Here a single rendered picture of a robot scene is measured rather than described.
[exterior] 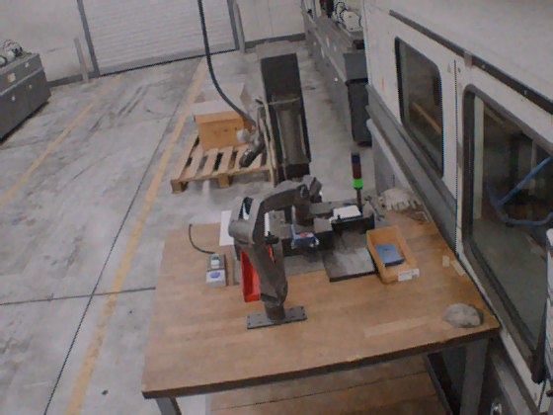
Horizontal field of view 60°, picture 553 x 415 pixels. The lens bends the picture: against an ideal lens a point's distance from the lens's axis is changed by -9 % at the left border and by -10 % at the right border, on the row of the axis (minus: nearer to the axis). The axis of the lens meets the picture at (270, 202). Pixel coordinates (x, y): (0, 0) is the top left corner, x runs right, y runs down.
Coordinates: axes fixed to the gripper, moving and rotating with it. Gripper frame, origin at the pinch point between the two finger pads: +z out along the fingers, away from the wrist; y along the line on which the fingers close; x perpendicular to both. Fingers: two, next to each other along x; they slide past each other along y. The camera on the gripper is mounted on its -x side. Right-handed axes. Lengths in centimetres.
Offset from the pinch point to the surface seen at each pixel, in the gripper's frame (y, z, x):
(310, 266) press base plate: -7.2, 13.5, -1.1
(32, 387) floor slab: -11, 117, 166
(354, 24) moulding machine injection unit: 338, 179, -105
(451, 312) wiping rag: -43, -9, -41
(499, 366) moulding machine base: -60, 6, -57
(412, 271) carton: -21.7, 1.3, -34.7
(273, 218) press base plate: 28.1, 33.2, 9.9
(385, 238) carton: -0.6, 13.9, -31.5
